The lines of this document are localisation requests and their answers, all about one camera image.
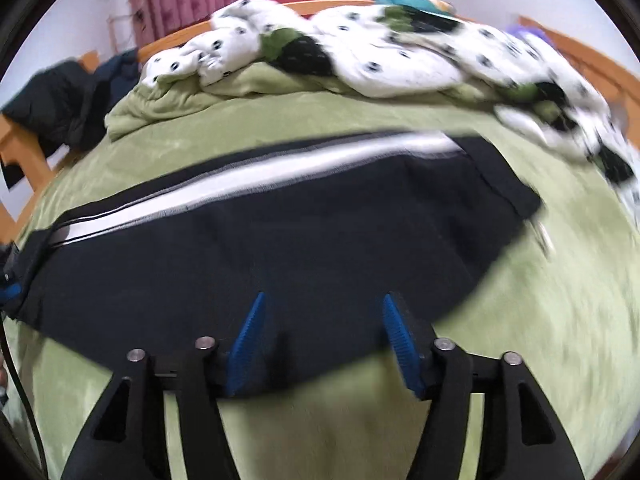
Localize black pants with white stripe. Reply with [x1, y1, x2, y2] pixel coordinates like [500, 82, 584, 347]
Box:
[3, 131, 542, 396]

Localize green fleece blanket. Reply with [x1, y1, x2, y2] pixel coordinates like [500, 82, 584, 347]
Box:
[6, 64, 639, 479]

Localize white floral quilt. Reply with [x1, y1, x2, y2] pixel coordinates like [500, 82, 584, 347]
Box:
[141, 0, 639, 216]

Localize purple cloth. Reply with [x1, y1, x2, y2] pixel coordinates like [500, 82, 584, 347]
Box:
[506, 24, 554, 48]

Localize teal patterned pillow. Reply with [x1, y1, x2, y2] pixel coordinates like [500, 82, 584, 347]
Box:
[374, 0, 456, 15]

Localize black cable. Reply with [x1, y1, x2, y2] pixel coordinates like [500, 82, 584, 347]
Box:
[0, 316, 50, 480]

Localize wooden bed frame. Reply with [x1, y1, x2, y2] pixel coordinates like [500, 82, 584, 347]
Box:
[1, 15, 639, 243]

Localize black jacket on bed frame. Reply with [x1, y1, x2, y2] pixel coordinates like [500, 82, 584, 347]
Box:
[2, 60, 111, 157]

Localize navy garment on frame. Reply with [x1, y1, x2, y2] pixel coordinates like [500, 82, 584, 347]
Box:
[94, 48, 141, 112]

